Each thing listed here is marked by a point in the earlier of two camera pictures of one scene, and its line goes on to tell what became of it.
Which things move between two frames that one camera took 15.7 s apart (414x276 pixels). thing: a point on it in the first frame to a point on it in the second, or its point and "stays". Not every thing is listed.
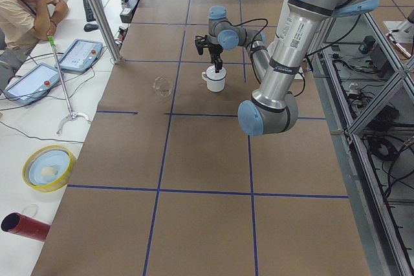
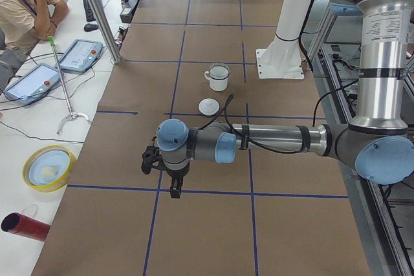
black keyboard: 89,15 stays
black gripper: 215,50 to 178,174
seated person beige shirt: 30,11 stays
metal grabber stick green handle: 73,114 stays
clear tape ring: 31,210 stays
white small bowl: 211,74 to 209,106
